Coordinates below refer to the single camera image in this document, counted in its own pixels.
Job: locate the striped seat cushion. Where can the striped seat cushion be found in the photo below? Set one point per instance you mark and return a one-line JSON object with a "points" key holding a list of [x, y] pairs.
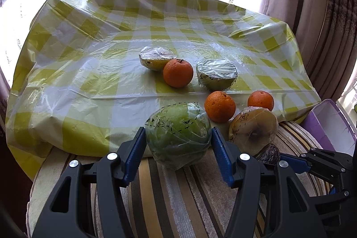
{"points": [[178, 199]]}

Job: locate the plastic-wrapped halved fruit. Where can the plastic-wrapped halved fruit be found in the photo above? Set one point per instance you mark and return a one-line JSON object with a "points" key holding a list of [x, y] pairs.
{"points": [[217, 75], [156, 58]]}

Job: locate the yellow checked plastic tablecloth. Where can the yellow checked plastic tablecloth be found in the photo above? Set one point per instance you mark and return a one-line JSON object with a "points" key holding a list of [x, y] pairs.
{"points": [[97, 87]]}

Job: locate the plastic-wrapped green apple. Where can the plastic-wrapped green apple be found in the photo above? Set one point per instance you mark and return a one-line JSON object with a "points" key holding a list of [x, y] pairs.
{"points": [[178, 137]]}

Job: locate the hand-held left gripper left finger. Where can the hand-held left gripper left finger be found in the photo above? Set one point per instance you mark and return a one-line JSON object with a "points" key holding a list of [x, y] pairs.
{"points": [[134, 153]]}

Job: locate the plastic-wrapped browned apple half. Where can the plastic-wrapped browned apple half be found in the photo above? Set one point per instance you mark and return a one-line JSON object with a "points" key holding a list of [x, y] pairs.
{"points": [[253, 130]]}

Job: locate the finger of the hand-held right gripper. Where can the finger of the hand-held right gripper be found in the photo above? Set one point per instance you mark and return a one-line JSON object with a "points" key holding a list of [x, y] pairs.
{"points": [[341, 207], [295, 164]]}

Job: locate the dark brown shrivelled fruit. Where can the dark brown shrivelled fruit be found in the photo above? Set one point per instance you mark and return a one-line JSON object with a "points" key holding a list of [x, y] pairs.
{"points": [[268, 154]]}

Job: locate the beige patterned curtain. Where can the beige patterned curtain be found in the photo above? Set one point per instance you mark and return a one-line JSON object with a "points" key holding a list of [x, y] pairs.
{"points": [[315, 17]]}

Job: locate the orange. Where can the orange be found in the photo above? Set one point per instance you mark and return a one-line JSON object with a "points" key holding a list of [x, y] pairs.
{"points": [[220, 107], [178, 73], [260, 100]]}

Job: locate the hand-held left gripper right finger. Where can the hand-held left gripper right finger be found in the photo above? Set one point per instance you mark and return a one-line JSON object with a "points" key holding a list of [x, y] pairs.
{"points": [[223, 162]]}

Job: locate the purple and white cardboard box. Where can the purple and white cardboard box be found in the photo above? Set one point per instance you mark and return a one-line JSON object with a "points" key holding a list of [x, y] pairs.
{"points": [[329, 123]]}

